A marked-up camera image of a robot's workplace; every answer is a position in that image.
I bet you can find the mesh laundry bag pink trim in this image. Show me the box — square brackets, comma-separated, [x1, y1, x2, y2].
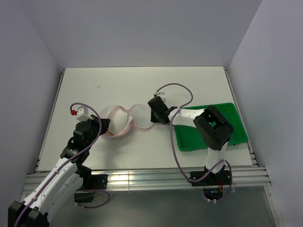
[99, 104, 154, 138]

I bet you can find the green plastic tray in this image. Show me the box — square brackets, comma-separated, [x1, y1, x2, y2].
[174, 103, 248, 151]

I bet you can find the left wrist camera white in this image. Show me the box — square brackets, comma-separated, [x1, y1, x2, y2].
[71, 105, 92, 122]

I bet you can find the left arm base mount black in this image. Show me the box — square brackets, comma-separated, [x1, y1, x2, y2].
[74, 174, 111, 209]

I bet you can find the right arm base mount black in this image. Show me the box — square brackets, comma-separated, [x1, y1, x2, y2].
[188, 166, 232, 202]

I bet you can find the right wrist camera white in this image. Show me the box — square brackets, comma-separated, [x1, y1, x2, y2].
[153, 91, 166, 98]

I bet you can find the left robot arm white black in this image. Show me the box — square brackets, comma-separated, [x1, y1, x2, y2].
[8, 115, 110, 227]

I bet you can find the white cloth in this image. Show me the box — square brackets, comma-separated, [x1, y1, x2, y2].
[107, 109, 133, 137]

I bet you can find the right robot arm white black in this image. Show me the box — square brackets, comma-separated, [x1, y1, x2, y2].
[148, 96, 234, 184]

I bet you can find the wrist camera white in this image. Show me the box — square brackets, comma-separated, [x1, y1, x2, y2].
[71, 105, 92, 122]
[153, 91, 166, 98]

